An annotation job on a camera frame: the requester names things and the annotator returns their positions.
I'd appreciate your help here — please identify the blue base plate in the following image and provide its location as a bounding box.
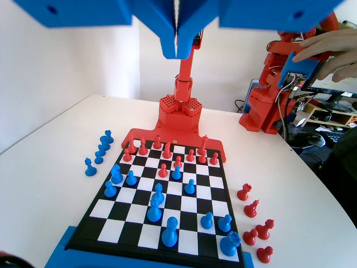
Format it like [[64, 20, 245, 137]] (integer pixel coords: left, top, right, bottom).
[[47, 225, 255, 268]]

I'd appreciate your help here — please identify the dark object with red rim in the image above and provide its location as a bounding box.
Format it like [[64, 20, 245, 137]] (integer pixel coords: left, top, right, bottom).
[[0, 249, 32, 268]]

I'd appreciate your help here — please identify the red plastic chess queen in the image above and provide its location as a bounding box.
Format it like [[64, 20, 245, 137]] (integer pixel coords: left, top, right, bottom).
[[127, 135, 138, 155]]

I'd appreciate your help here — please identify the red plastic chess king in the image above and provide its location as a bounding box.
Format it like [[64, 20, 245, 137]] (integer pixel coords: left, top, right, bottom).
[[197, 135, 209, 156]]

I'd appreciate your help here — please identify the dark clothed person body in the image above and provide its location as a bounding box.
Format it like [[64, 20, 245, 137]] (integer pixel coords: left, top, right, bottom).
[[315, 128, 357, 213]]

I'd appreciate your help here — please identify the black white chessboard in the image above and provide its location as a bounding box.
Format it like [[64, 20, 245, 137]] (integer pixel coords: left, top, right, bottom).
[[65, 141, 246, 265]]

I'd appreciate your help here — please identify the black keyboard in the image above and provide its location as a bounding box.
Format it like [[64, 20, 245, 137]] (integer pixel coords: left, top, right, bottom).
[[320, 130, 346, 145]]

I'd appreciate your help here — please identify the wooden desk shelf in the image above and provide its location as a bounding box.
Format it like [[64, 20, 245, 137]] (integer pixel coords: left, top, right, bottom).
[[302, 104, 357, 128]]

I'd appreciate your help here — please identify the blue king chess piece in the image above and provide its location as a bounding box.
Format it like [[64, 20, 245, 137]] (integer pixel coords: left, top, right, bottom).
[[161, 216, 179, 248]]

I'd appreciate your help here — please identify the person's hand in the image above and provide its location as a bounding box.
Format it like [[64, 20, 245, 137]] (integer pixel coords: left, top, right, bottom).
[[294, 27, 357, 83]]

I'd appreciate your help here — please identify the red leader arm blue handle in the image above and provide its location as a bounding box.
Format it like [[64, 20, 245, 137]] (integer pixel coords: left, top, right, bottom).
[[239, 12, 340, 135]]

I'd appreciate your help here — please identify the black computer monitor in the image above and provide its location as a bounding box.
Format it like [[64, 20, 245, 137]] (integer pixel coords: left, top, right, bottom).
[[302, 54, 357, 104]]

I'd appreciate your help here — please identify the blue plastic chess bishop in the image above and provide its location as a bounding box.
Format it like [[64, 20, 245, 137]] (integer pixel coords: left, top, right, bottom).
[[153, 183, 165, 200], [84, 157, 98, 177]]

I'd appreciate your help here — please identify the laptop with light screen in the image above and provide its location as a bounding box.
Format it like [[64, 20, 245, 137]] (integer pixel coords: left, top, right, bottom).
[[242, 78, 262, 114]]

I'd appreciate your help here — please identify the blue queen chess piece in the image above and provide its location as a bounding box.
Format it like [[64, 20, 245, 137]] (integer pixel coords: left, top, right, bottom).
[[147, 194, 165, 223]]

